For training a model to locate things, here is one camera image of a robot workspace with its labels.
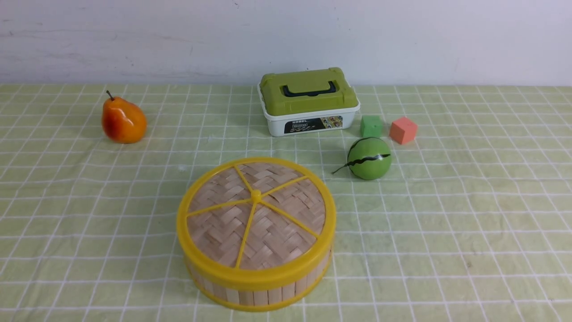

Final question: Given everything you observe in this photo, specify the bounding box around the yellow woven steamer lid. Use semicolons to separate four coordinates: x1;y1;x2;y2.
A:
177;157;336;291

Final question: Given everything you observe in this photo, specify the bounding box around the yellow bamboo steamer basket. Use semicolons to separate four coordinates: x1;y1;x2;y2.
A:
184;248;333;312

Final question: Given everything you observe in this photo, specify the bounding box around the pink foam cube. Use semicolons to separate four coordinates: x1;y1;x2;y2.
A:
389;117;418;145

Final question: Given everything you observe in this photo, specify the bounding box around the green foam cube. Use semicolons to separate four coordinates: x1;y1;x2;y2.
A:
360;115;383;138

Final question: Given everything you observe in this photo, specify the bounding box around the green toy watermelon ball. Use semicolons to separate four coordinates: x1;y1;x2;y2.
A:
331;137;393;181

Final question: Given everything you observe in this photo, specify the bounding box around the green lidded storage box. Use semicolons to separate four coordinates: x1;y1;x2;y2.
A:
256;67;360;137

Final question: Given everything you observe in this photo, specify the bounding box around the orange toy pear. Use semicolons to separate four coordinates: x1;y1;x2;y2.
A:
101;90;147;144

